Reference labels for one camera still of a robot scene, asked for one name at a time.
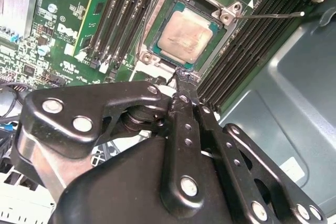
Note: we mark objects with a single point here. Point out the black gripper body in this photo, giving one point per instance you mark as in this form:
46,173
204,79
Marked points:
118,195

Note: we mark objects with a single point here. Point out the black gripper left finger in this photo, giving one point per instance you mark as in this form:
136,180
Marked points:
65,108

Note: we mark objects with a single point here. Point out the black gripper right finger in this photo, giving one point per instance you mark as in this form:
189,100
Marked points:
233,153

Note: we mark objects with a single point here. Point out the silver topped CPU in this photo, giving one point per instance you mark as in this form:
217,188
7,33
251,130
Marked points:
186,35

